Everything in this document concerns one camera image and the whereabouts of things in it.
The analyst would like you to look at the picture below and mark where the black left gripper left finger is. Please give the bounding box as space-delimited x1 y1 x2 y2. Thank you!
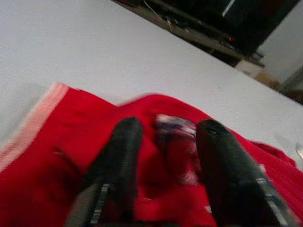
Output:
65 116 144 227

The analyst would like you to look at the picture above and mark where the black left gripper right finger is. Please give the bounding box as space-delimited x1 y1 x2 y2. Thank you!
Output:
196 118 299 227

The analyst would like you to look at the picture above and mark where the red polo shirt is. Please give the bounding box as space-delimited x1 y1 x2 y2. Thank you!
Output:
0 81 303 227

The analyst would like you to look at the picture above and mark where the brown cardboard box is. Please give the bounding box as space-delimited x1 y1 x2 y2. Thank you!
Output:
235 59 284 92

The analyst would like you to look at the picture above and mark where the black TV stand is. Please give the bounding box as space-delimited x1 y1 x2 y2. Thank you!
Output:
111 0 301 68

